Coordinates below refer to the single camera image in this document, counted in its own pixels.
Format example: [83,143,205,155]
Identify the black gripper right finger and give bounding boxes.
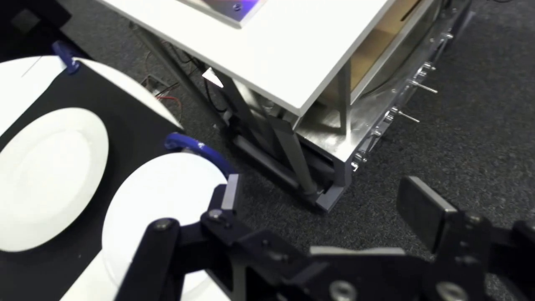
[396,175,461,252]

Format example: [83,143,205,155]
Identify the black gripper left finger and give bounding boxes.
[207,172,240,224]

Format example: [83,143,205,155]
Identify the small white plate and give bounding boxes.
[100,150,230,301]

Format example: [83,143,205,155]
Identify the large white plate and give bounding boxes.
[0,105,110,254]

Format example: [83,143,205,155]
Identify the metal mounting plate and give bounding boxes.
[177,0,269,30]

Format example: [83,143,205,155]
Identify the blue clamp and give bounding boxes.
[51,38,82,75]
[163,130,239,177]

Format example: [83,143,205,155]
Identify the black placemat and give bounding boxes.
[0,65,185,301]

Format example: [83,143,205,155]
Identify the white robot stand table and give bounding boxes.
[98,0,474,214]

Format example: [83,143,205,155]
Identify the thin red cable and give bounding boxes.
[140,77,182,108]

